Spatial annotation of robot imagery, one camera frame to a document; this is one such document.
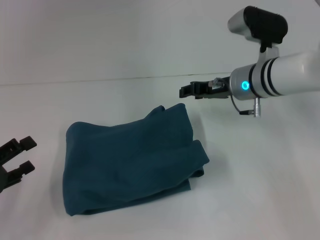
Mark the silver right camera bracket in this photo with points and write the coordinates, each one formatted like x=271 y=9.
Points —
x=268 y=53

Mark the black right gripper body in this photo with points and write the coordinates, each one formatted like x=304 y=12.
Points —
x=220 y=90

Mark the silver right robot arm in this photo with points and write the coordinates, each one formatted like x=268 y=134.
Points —
x=277 y=75

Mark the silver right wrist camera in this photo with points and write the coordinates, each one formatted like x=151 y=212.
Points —
x=260 y=25

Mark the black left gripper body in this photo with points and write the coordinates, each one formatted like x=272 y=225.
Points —
x=6 y=180

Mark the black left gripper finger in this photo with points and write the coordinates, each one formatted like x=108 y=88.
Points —
x=21 y=146
x=23 y=168

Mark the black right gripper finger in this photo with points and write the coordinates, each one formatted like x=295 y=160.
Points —
x=193 y=90

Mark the teal t-shirt with FREE print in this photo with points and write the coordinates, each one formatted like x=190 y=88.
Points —
x=132 y=160

